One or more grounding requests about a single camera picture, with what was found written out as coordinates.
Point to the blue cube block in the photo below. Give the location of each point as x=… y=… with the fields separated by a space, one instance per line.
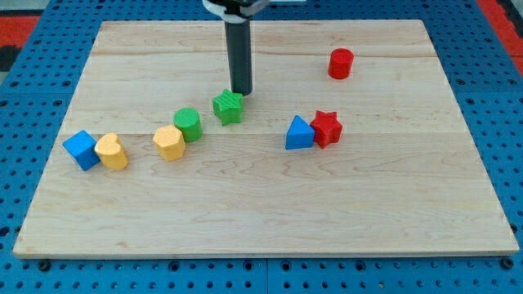
x=81 y=146

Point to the light wooden board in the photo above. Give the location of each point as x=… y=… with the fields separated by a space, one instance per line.
x=404 y=180

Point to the blue triangle block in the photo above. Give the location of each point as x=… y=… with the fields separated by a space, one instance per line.
x=300 y=134

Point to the white and black rod mount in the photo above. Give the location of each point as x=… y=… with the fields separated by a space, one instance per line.
x=235 y=11

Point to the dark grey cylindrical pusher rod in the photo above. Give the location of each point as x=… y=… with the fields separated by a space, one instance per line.
x=238 y=41

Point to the green star block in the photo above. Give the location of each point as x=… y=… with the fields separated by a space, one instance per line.
x=228 y=107

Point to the green cylinder block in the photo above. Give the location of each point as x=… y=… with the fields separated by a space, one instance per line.
x=187 y=120

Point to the yellow hexagon block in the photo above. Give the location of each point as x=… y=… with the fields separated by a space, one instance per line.
x=169 y=142

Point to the red star block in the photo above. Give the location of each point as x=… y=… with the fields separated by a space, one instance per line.
x=327 y=128

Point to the red cylinder block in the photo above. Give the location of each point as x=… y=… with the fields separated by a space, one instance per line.
x=340 y=63

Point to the yellow heart block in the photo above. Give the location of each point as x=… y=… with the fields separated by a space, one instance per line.
x=111 y=152

